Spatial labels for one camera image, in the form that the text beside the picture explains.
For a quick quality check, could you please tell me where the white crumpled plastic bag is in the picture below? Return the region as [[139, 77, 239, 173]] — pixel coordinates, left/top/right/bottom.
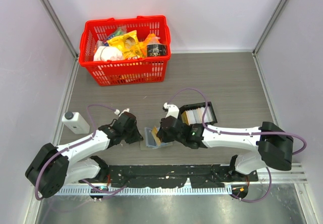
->
[[93, 46, 124, 62]]

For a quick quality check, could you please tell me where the yellow snack bag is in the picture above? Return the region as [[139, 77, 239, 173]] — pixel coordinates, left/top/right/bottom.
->
[[107, 30, 144, 60]]

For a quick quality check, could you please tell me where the grey leather card holder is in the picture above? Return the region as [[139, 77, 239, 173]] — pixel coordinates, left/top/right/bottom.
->
[[140, 127, 173, 150]]

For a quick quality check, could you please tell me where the green blue snack packet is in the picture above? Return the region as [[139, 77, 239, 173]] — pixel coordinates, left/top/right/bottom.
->
[[102, 26, 127, 46]]

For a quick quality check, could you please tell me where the red plastic shopping basket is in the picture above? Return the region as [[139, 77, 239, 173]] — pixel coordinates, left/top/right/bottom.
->
[[79, 15, 171, 86]]

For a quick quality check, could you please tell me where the stack of white cards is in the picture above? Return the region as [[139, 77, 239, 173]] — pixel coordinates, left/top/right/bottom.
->
[[181, 107, 217, 125]]

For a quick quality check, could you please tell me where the orange snack packet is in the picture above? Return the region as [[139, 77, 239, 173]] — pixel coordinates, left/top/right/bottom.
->
[[139, 33, 160, 57]]

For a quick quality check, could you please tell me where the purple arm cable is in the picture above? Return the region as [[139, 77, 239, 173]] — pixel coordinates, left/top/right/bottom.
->
[[168, 88, 308, 155], [34, 104, 119, 201]]

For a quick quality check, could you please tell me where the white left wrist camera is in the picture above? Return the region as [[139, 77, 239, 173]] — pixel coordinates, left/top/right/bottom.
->
[[114, 108, 130, 116]]

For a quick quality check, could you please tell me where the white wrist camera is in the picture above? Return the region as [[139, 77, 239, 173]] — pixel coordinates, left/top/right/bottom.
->
[[114, 108, 130, 116], [163, 102, 179, 119]]

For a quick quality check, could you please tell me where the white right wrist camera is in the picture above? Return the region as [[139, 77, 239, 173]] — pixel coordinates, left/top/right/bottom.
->
[[163, 102, 179, 119]]

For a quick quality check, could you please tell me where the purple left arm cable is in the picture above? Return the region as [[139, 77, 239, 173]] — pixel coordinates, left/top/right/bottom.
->
[[34, 104, 119, 201]]

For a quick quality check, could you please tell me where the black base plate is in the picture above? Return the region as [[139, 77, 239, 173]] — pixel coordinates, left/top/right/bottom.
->
[[78, 163, 259, 189]]

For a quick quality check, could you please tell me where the white device with grey button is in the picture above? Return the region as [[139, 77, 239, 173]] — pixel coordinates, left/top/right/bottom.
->
[[62, 111, 90, 134]]

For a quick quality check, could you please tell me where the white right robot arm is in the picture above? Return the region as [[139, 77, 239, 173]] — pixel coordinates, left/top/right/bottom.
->
[[156, 116, 294, 181]]

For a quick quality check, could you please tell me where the black labelled bottle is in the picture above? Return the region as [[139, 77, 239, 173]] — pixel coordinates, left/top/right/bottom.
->
[[146, 43, 168, 57]]

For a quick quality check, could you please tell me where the white slotted cable duct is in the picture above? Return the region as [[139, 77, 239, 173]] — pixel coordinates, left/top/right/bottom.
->
[[56, 185, 232, 196]]

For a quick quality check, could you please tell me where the black card box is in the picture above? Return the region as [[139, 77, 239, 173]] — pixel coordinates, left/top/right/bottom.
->
[[178, 101, 218, 125]]

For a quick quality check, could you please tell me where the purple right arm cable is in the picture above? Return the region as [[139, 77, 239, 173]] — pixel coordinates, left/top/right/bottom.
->
[[168, 88, 308, 155]]

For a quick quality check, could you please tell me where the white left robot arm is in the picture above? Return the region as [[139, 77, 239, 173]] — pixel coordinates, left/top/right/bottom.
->
[[25, 111, 143, 200]]

